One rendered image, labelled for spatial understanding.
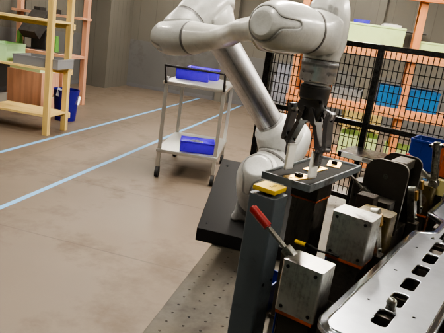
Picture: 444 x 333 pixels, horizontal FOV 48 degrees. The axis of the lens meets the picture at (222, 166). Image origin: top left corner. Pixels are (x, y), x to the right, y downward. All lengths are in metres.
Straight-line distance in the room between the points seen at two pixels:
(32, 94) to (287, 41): 7.17
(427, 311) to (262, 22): 0.68
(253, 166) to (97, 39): 9.99
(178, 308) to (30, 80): 6.81
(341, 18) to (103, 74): 10.49
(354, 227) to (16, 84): 7.34
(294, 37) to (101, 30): 10.56
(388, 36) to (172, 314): 5.12
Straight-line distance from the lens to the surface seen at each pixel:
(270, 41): 1.08
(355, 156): 2.47
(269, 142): 1.87
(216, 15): 1.68
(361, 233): 1.26
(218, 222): 1.98
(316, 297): 1.06
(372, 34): 6.21
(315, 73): 1.23
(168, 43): 1.58
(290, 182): 1.26
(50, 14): 6.38
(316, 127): 1.26
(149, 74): 12.30
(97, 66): 11.63
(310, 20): 1.13
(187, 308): 1.54
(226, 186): 2.07
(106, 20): 11.53
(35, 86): 8.06
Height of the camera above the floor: 1.49
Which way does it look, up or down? 14 degrees down
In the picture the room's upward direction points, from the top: 8 degrees clockwise
